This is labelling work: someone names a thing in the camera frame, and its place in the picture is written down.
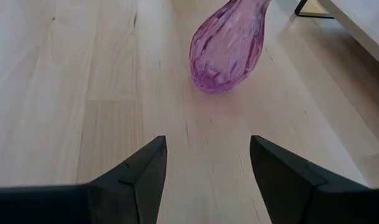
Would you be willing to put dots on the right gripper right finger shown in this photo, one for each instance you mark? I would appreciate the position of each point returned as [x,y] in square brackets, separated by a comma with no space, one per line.
[316,205]

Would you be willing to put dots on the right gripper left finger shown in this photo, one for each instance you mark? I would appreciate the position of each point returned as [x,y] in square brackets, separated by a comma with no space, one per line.
[99,205]

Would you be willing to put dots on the wooden shelf with black frame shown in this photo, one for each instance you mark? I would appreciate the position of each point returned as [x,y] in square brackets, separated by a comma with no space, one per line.
[363,25]

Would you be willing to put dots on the pink ribbed glass vase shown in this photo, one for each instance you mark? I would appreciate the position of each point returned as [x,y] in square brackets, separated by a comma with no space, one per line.
[226,46]

